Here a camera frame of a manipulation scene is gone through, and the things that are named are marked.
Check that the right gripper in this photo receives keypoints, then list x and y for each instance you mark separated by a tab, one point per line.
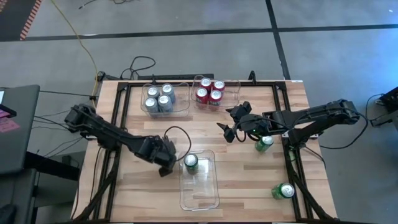
253	124

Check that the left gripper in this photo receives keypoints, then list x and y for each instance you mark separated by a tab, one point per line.
155	149

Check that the green Sprite soda can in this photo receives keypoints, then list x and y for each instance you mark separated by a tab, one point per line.
264	143
283	190
190	161

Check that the red Fanta soda can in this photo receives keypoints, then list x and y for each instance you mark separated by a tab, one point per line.
201	94
215	96
219	85
205	83

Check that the white blue lemon water can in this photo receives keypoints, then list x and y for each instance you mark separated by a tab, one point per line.
164	102
151	104
153	92
168	89

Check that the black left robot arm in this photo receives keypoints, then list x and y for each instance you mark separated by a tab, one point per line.
102	130

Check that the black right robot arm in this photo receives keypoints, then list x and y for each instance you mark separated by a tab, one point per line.
323	115

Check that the clear plastic bin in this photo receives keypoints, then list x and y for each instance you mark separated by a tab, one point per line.
180	105
231	99
199	193

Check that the black arched clamp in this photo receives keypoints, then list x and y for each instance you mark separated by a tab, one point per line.
153	79
252	77

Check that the long black bar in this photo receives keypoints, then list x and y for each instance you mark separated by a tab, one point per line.
174	76

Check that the dark low cart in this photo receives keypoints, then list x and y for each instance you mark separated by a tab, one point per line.
46	174

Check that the dark grey side table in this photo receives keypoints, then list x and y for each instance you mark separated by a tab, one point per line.
18	137

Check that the black equipment box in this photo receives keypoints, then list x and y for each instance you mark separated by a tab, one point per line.
390	99

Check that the dark tablet device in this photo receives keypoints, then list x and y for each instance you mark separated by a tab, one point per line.
6	109

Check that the black mat orange striped edge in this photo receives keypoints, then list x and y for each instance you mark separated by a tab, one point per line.
12	18

